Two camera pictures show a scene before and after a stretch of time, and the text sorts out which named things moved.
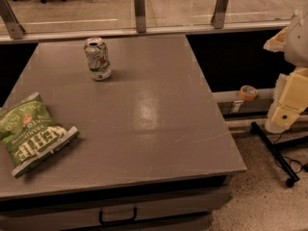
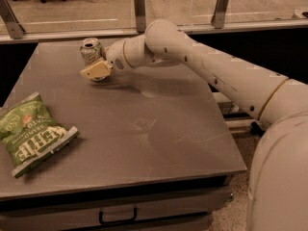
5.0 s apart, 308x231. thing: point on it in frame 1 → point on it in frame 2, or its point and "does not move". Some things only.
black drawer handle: [100, 215] does not move
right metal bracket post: [220, 9] does not move
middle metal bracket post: [140, 11] does not move
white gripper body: [297, 43] → [115, 56]
